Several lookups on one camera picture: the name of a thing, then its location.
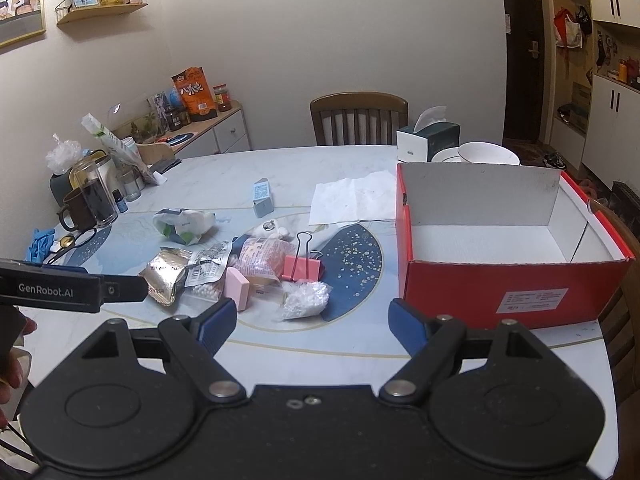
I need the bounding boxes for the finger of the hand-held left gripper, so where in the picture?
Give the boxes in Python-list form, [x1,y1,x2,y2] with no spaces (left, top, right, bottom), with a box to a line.
[100,276,150,304]

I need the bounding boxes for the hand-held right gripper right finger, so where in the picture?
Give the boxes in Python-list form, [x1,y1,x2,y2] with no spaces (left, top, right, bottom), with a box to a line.
[378,298,546,403]

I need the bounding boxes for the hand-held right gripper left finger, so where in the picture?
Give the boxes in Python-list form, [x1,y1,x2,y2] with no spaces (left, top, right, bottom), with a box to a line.
[80,297,248,403]

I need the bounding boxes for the silver foil packet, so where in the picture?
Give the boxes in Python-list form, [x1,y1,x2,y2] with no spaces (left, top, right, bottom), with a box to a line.
[137,247,194,307]

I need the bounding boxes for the pink eraser block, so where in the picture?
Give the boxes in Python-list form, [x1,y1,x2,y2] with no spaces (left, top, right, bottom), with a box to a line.
[223,266,251,311]

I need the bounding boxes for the red cardboard box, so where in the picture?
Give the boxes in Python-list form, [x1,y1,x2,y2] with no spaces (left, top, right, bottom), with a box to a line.
[396,162,635,330]

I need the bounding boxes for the clear labelled packet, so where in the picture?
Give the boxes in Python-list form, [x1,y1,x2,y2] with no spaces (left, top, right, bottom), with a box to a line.
[185,241,234,302]

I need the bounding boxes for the pink snack packet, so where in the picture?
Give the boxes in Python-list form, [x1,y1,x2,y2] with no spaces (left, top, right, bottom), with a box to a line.
[239,236,297,293]

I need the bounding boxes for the white green wet wipes pack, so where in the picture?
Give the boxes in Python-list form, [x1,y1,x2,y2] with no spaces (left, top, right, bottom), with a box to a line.
[152,208,217,246]

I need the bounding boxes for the cotton swab bag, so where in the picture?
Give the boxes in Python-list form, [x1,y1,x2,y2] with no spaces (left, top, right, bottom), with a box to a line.
[274,281,332,322]

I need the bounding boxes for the pink binder clip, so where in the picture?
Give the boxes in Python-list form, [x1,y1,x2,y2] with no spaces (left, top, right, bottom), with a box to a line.
[281,232,325,282]

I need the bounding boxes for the small white round device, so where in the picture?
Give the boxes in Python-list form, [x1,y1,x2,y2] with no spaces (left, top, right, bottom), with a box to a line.
[248,220,291,240]

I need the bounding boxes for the small light blue box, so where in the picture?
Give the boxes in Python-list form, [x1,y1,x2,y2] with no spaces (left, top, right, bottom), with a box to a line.
[252,178,275,219]

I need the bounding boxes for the white marble desktop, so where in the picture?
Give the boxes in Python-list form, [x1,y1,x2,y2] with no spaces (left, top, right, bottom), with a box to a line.
[0,145,618,461]

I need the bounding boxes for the person's left hand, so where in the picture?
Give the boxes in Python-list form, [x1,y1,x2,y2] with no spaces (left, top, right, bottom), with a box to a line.
[0,312,38,406]

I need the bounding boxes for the blue cloth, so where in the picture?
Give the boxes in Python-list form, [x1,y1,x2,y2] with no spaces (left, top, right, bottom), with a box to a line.
[25,227,57,262]

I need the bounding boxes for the black eyeglasses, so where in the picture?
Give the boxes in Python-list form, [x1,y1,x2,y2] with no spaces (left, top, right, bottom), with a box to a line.
[44,227,98,265]

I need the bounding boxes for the brown mug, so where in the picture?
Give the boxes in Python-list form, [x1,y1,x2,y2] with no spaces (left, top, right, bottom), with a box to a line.
[56,187,98,232]

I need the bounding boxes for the glass pitcher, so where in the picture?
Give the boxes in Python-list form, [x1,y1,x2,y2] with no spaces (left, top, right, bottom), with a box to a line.
[75,157,119,228]

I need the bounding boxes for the dark green container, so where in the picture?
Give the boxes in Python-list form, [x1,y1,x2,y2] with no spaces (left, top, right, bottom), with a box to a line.
[49,170,76,208]

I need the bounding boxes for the glass cup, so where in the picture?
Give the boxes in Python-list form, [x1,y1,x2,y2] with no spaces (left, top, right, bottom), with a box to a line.
[116,165,143,202]

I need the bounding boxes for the clear plastic bag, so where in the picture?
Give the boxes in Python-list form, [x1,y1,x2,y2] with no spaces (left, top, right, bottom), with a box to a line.
[46,133,82,173]

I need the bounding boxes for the white paper sheet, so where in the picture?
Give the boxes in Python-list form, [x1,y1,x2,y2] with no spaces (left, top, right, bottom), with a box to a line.
[308,170,398,226]

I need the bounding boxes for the light wooden chair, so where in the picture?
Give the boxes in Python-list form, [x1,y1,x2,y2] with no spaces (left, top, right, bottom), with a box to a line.
[136,142,174,166]

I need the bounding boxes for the green white package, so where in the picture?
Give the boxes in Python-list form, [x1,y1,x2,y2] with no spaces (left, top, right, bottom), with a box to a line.
[81,112,168,186]

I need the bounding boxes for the glass plant terrarium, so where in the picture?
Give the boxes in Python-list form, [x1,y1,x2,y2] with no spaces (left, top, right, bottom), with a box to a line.
[131,112,166,143]

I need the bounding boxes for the dark jar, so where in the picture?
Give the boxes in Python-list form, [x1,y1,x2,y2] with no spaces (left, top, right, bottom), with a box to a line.
[165,106,192,132]

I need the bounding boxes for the green white tissue box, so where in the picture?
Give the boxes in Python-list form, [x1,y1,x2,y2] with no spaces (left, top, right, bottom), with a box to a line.
[396,106,460,162]

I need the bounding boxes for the white sideboard cabinet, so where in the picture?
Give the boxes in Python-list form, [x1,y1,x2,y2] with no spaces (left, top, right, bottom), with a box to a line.
[107,101,252,158]

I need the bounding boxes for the illustrated card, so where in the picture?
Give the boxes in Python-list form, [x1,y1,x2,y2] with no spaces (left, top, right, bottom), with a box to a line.
[147,91,173,131]

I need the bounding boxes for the white bowl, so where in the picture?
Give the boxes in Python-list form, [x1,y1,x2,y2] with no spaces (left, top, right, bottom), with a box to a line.
[457,142,521,166]

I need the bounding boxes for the orange snack bag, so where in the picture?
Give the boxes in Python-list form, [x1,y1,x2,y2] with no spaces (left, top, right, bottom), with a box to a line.
[171,66,218,122]

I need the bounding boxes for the dark wooden chair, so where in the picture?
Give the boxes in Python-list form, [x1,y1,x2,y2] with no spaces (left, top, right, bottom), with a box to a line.
[310,91,408,147]

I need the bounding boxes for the curved wooden chair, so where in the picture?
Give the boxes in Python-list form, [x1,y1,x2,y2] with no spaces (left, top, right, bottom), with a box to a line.
[587,199,640,386]

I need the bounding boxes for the white lower cabinet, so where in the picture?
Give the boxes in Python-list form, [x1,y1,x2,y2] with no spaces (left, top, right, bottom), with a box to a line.
[580,75,640,191]

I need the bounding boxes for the dark door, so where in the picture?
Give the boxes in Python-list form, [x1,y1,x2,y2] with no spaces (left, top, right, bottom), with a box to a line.
[500,0,556,142]

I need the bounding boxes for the hanging bags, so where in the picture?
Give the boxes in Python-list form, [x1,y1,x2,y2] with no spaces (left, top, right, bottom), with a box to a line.
[552,7,593,50]

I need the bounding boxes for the black cable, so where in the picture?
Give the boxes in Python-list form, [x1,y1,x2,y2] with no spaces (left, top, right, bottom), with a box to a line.
[0,417,38,463]

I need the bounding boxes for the black wire rack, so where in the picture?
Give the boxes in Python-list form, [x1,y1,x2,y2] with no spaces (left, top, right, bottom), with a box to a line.
[611,180,640,211]

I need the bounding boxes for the wooden wall shelf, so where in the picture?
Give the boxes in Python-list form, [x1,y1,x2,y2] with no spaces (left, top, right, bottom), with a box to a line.
[54,0,149,26]

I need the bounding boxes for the framed cartoon wall picture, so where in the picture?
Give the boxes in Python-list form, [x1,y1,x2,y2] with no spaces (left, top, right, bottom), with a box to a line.
[0,0,47,50]

